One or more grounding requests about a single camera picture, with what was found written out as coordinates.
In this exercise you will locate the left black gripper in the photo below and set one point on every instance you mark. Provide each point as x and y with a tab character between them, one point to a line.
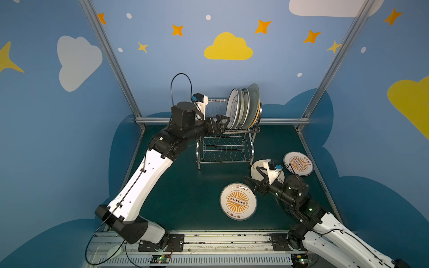
214	125

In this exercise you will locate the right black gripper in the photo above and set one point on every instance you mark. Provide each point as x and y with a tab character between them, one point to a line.
263	185

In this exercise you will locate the cream floral plate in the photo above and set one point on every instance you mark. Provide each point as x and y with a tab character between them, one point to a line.
253	168

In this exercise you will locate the white plate grey emblem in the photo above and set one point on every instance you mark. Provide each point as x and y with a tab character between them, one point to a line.
233	107

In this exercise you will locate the light green flower plate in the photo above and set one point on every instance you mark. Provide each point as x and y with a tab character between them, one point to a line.
240	108

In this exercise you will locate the orange sunburst plate front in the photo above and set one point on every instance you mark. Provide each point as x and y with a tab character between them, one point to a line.
238	202

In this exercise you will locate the orange sunburst plate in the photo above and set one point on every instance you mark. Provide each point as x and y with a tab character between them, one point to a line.
238	202
298	163

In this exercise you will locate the plain pale green plate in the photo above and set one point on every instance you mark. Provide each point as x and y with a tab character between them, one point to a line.
254	94

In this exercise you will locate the white plate dark lettered rim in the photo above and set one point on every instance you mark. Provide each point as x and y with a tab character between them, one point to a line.
245	107

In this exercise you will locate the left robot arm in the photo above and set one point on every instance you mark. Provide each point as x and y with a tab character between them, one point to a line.
122	214

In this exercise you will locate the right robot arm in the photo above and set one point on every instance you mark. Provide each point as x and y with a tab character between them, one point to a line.
318	230

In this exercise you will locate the stainless steel dish rack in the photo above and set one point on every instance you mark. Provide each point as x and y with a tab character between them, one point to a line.
234	146

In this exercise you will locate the orange sunburst plate right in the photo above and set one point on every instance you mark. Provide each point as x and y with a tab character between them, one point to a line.
298	163

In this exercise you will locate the right controller board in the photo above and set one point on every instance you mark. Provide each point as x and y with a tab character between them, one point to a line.
300	261

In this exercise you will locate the controller board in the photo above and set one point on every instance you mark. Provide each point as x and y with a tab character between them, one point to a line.
300	261
160	259

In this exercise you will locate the left controller board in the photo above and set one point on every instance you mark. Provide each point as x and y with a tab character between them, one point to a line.
160	259

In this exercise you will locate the pale green round disc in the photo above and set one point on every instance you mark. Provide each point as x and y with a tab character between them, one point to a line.
114	252

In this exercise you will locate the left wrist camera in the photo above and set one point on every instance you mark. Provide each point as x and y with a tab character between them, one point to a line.
201	101

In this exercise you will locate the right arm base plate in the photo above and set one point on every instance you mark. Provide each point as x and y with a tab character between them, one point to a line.
285	242

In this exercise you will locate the rear aluminium frame bar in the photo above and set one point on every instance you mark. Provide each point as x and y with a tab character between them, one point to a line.
263	121

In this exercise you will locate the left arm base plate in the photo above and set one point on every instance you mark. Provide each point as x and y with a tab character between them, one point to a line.
170	242

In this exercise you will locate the left aluminium frame post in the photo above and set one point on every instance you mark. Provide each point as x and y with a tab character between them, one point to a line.
92	16

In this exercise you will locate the aluminium frame post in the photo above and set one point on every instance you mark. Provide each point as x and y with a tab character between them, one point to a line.
342	52
92	16

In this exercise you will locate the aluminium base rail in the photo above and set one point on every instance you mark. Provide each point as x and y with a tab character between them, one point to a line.
207	249

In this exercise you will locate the right aluminium frame post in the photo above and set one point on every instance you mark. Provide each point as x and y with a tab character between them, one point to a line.
342	52

